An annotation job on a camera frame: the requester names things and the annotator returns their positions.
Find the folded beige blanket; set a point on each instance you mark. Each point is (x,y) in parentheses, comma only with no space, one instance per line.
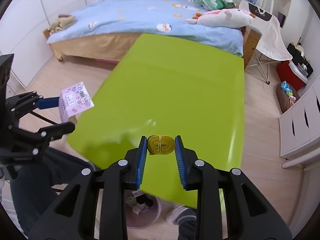
(63,22)

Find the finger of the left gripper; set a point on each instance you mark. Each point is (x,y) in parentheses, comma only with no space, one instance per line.
(57,131)
(47,103)

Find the white drawer cabinet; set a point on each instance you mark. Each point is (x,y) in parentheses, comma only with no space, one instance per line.
(300,125)

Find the white slipper foot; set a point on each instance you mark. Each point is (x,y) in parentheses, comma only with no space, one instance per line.
(180,214)

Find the yellow tape measure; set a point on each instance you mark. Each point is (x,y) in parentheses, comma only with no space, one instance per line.
(160,144)

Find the white pink plush toy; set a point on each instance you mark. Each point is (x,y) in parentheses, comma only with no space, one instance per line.
(229,18)

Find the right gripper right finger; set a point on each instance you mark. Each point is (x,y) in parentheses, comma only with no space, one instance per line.
(249,214)

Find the bed with blue sheet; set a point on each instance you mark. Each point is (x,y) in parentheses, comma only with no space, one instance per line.
(106,29)

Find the green table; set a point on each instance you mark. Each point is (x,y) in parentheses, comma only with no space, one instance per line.
(167,86)

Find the pink paper box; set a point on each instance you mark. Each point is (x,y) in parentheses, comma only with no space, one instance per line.
(73,101)

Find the red storage box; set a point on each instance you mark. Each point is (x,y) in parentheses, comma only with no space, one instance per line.
(290,73)

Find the brown basket with toys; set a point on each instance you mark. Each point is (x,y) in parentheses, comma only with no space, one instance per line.
(287,95)

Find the pink trash bin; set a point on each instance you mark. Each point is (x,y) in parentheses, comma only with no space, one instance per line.
(141,209)

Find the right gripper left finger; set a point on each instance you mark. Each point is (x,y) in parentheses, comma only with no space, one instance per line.
(72,215)

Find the white folding chair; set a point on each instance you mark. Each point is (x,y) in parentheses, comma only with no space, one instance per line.
(263,44)

